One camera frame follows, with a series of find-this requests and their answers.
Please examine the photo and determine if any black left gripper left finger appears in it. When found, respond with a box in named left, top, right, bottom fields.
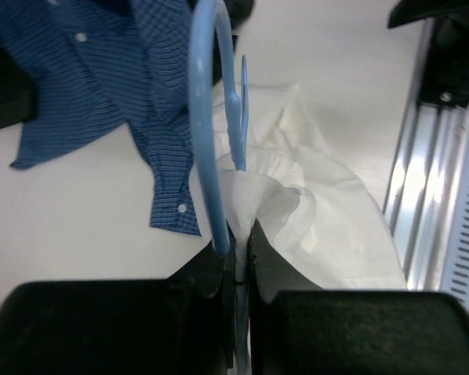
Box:
left=0, top=245, right=235, bottom=374

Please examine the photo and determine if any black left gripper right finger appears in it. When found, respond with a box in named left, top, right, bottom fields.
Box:
left=248, top=223, right=469, bottom=374

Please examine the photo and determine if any white shirt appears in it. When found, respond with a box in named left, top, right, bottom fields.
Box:
left=214, top=86, right=406, bottom=374

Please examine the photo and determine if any light blue hanger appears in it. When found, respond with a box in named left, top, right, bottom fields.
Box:
left=187, top=0, right=253, bottom=255

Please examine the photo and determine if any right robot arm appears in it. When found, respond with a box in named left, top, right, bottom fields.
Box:
left=388, top=0, right=469, bottom=108

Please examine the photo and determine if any blue checked shirt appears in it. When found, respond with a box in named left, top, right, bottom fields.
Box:
left=0, top=1, right=199, bottom=235

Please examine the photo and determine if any black shirt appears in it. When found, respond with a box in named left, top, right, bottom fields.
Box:
left=0, top=48, right=38, bottom=130

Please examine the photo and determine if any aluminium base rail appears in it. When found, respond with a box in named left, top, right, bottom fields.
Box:
left=384, top=19, right=468, bottom=290

